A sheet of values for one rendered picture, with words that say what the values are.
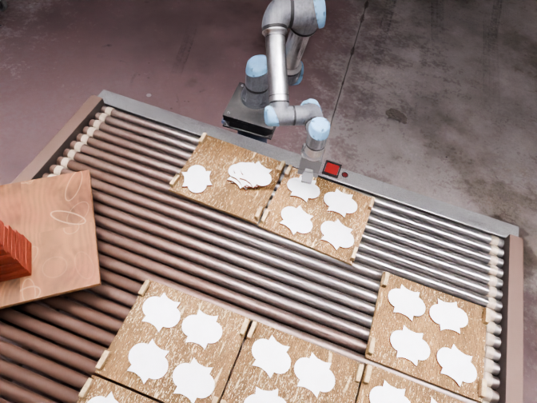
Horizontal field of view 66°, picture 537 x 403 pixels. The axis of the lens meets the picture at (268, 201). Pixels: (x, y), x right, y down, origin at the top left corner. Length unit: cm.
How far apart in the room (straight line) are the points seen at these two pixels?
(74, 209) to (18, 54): 272
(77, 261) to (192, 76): 246
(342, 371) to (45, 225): 118
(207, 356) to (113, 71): 287
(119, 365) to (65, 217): 57
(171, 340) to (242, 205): 61
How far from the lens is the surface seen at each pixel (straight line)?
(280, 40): 164
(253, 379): 150
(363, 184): 195
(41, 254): 166
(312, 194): 181
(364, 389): 156
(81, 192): 175
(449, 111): 398
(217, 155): 191
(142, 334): 156
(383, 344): 161
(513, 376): 178
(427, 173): 340
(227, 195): 178
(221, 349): 151
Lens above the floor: 241
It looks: 56 degrees down
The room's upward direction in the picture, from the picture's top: 9 degrees clockwise
